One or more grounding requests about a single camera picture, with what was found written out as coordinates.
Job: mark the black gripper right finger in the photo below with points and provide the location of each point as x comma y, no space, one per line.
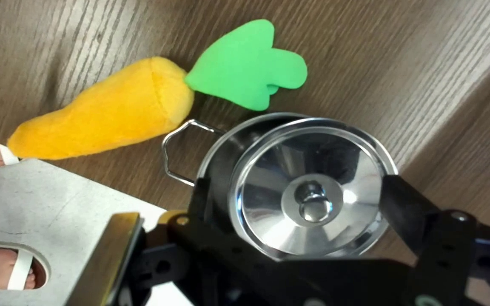
407,201

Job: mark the grey metal mount plate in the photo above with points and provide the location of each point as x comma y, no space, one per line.
109,261

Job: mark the small steel pot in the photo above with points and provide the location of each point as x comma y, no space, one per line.
221,164

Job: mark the orange plush carrot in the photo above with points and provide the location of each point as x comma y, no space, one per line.
119,108

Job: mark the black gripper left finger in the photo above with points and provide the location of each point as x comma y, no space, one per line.
201,204

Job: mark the shiny steel pot lid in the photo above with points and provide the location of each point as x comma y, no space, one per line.
313,198

